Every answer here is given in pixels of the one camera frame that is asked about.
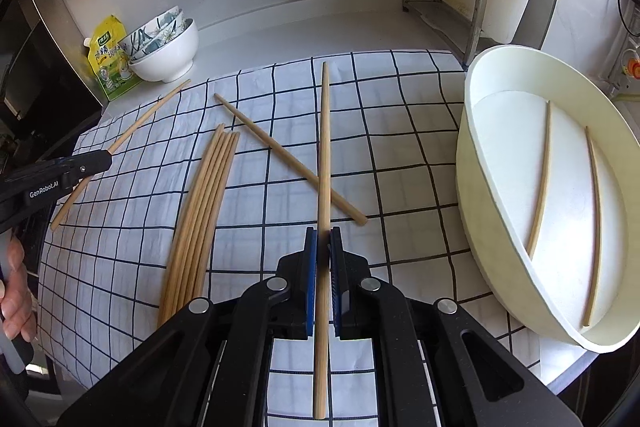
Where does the wooden chopstick one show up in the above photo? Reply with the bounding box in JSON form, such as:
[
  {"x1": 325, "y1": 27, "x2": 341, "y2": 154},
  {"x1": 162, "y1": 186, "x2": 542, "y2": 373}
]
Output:
[{"x1": 50, "y1": 79, "x2": 190, "y2": 231}]

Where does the metal rack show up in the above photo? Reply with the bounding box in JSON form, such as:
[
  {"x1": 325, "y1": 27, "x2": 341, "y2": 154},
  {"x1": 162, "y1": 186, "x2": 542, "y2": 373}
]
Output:
[{"x1": 401, "y1": 0, "x2": 488, "y2": 69}]

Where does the wooden chopstick nine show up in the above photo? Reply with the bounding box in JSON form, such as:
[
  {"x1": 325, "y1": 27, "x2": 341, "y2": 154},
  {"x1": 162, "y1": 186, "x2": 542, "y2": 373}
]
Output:
[{"x1": 171, "y1": 132, "x2": 227, "y2": 313}]

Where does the wooden chopstick two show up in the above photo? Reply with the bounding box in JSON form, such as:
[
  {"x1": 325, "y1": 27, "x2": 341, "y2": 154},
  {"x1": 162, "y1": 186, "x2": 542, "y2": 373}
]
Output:
[{"x1": 312, "y1": 63, "x2": 332, "y2": 421}]

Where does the wooden chopstick ten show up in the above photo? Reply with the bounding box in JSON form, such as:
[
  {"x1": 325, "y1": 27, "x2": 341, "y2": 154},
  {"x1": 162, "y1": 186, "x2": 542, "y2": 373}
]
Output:
[{"x1": 157, "y1": 124, "x2": 224, "y2": 327}]

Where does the large white bowl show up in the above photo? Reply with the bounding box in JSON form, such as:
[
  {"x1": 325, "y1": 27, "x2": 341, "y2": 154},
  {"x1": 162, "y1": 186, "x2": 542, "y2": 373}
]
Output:
[{"x1": 129, "y1": 18, "x2": 198, "y2": 83}]

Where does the patterned blue white bowl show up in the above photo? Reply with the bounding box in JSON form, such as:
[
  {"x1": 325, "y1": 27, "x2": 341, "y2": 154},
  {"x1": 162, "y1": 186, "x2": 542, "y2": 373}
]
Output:
[{"x1": 118, "y1": 5, "x2": 186, "y2": 61}]

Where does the wooden chopstick seven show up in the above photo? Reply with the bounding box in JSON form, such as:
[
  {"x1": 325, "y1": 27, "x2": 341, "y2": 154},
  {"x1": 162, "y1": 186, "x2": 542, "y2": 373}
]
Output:
[{"x1": 191, "y1": 132, "x2": 239, "y2": 298}]

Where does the gas valve with hose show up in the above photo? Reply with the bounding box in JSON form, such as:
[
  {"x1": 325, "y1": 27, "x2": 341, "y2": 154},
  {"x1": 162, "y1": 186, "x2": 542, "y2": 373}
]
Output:
[{"x1": 608, "y1": 0, "x2": 639, "y2": 101}]

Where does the white black grid cloth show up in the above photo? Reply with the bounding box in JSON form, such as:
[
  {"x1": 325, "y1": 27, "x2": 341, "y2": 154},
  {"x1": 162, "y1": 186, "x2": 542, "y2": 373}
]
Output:
[{"x1": 37, "y1": 48, "x2": 544, "y2": 427}]

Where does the person's left hand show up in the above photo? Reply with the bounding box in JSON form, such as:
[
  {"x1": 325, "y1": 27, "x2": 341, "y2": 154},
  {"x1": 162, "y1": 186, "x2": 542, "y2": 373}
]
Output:
[{"x1": 1, "y1": 237, "x2": 37, "y2": 343}]

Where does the round white tray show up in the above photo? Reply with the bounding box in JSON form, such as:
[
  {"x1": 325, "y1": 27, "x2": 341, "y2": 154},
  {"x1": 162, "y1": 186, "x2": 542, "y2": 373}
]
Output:
[{"x1": 456, "y1": 46, "x2": 639, "y2": 353}]

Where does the yellow green seasoning pouch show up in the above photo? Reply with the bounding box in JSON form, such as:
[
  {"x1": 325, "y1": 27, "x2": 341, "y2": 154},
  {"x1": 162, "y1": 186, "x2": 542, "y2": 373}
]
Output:
[{"x1": 84, "y1": 15, "x2": 141, "y2": 102}]

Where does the wooden chopstick eight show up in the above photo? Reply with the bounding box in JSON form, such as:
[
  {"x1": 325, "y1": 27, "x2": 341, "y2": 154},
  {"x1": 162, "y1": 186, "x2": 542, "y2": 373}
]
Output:
[{"x1": 176, "y1": 129, "x2": 236, "y2": 307}]

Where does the wooden chopstick three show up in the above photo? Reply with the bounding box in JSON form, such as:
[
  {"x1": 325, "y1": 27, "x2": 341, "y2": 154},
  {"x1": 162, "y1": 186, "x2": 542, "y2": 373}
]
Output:
[{"x1": 215, "y1": 93, "x2": 368, "y2": 225}]

